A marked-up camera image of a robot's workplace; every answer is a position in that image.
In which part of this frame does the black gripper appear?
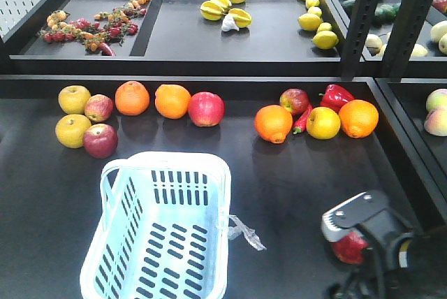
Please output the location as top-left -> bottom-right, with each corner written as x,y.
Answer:
321,190 -> 415,274

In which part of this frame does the light blue plastic basket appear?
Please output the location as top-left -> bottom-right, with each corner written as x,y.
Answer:
80,152 -> 231,298

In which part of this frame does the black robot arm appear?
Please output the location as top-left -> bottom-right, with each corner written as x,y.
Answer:
321,190 -> 446,298

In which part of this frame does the red chili pepper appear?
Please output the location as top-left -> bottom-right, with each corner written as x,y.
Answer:
292,103 -> 314,135

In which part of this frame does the red bell pepper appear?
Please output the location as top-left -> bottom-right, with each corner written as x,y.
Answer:
320,84 -> 355,112

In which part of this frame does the clear plastic bag strip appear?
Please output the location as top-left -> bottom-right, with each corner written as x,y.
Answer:
227,214 -> 267,251

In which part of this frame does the orange with green stem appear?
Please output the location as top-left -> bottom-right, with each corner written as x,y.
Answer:
254,105 -> 293,144

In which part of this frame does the front pale peach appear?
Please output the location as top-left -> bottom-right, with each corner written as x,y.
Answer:
423,105 -> 447,137

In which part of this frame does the pale peach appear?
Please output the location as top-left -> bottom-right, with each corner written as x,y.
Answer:
423,105 -> 447,137
425,88 -> 447,112

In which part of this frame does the red yellow apple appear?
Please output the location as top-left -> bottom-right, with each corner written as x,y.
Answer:
279,88 -> 310,116

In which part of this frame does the black wooden produce display stand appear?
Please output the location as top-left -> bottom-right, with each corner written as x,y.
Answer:
1,0 -> 446,298

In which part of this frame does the rear pale peach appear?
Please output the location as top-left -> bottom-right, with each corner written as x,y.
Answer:
425,88 -> 447,112

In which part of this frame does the large red apple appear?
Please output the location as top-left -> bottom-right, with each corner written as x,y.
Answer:
188,92 -> 225,126

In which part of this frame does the large yellow lemon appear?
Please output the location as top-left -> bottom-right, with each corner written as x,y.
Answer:
298,13 -> 323,31

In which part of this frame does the white garlic bulb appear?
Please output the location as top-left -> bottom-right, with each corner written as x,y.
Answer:
221,14 -> 240,32

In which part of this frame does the yellow starfruit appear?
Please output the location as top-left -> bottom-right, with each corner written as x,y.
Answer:
200,0 -> 225,21

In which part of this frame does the orange in back row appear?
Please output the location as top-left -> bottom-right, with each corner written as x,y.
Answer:
115,81 -> 150,116

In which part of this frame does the small dark red apple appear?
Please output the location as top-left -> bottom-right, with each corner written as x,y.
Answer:
82,124 -> 118,159

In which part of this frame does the small pink red apple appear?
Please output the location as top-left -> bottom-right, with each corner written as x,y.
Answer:
84,94 -> 114,123

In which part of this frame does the yellow apple front left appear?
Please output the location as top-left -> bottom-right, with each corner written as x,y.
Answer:
55,114 -> 91,149

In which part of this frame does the yellow apple back left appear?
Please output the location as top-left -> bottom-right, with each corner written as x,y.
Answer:
58,85 -> 91,115

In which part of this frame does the cherry tomato vine bunch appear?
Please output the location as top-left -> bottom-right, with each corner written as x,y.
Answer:
37,0 -> 152,57

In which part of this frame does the black perforated upright post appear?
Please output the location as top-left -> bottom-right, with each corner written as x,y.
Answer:
341,0 -> 379,80

